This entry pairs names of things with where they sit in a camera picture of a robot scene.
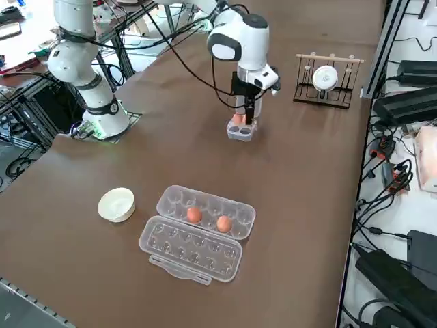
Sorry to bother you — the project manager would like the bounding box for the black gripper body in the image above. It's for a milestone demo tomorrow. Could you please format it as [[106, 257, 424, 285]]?
[[231, 70, 264, 100]]

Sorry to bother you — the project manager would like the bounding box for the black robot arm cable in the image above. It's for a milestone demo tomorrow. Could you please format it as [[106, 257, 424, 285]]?
[[145, 1, 240, 109]]

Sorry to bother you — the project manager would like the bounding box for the pale pink box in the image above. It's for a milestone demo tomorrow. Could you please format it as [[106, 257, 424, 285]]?
[[414, 125, 437, 195]]

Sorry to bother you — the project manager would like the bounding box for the aluminium frame post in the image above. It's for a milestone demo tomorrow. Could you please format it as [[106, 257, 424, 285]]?
[[362, 0, 410, 100]]

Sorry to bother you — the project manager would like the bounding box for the white cup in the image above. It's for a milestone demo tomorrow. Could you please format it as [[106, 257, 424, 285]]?
[[312, 65, 339, 99]]

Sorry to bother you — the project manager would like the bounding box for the transparent twelve-slot egg tray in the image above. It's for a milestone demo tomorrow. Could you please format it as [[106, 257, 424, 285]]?
[[139, 184, 257, 285]]

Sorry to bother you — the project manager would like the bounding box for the grey aluminium frame rail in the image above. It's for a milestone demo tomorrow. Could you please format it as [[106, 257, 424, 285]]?
[[0, 276, 76, 328]]

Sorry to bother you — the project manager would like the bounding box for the black power brick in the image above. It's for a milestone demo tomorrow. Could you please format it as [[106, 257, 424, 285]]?
[[397, 59, 437, 87], [407, 229, 437, 283], [354, 248, 437, 328], [372, 85, 437, 126]]

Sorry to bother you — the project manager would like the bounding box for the white bowl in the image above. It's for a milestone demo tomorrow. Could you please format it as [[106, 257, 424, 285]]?
[[97, 187, 137, 223]]

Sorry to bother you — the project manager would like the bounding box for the red black power strip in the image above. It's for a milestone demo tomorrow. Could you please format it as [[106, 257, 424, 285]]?
[[382, 160, 410, 195], [370, 135, 397, 160]]

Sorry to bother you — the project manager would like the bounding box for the small four-slot egg tray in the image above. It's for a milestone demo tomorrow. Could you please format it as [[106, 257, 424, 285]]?
[[225, 97, 264, 143]]

